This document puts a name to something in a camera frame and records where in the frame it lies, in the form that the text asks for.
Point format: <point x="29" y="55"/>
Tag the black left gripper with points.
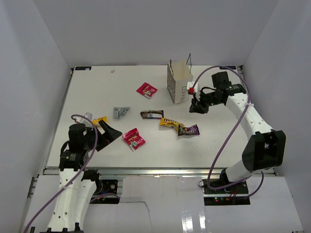
<point x="111" y="134"/>

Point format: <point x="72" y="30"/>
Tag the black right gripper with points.
<point x="197" y="108"/>

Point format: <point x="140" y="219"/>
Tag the red snack packet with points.
<point x="133" y="139"/>
<point x="146" y="90"/>

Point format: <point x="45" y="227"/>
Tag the brown purple M&M's packet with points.
<point x="192" y="130"/>

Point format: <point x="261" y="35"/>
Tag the yellow M&M's packet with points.
<point x="166" y="122"/>

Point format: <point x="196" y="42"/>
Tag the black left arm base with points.
<point x="106" y="191"/>

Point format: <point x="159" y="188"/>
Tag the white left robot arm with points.
<point x="76" y="184"/>

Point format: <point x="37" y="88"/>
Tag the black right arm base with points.
<point x="234" y="195"/>

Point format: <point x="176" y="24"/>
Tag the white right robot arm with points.
<point x="265" y="147"/>

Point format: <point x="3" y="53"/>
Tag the white paper coffee bag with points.
<point x="178" y="75"/>

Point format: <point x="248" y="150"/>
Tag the small yellow snack packet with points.
<point x="97" y="120"/>

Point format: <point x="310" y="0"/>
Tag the silver grey snack packet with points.
<point x="119" y="112"/>

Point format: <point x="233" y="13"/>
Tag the brown chocolate bar wrapper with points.
<point x="152" y="114"/>

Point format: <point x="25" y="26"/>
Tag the black corner label right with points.
<point x="227" y="67"/>

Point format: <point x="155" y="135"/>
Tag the black corner label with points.
<point x="227" y="67"/>
<point x="83" y="68"/>

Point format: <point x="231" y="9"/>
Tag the black corner label left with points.
<point x="83" y="68"/>

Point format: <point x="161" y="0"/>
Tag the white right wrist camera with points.
<point x="193" y="90"/>

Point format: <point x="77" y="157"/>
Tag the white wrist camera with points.
<point x="79" y="119"/>
<point x="193" y="90"/>

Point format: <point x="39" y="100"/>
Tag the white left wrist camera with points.
<point x="79" y="119"/>

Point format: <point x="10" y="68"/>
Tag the aluminium table edge rail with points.
<point x="102" y="88"/>

